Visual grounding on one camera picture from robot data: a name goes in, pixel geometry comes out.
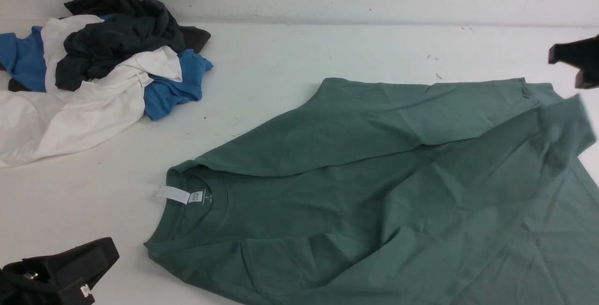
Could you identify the blue shirt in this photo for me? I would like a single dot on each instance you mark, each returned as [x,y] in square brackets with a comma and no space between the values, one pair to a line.
[162,95]

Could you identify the dark grey shirt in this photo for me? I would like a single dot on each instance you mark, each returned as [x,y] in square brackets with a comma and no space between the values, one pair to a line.
[126,27]

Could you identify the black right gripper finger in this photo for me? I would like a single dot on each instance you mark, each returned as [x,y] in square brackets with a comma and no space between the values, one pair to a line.
[585,80]
[582,54]

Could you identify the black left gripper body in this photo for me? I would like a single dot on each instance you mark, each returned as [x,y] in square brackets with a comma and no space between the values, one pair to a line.
[33,282]

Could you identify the white shirt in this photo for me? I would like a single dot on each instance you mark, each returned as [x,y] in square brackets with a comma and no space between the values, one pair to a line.
[36,125]

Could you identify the green long-sleeve top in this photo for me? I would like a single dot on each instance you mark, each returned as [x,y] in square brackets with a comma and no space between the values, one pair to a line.
[377,194]

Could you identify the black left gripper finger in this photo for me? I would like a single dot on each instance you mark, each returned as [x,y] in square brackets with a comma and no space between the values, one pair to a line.
[75,294]
[85,263]

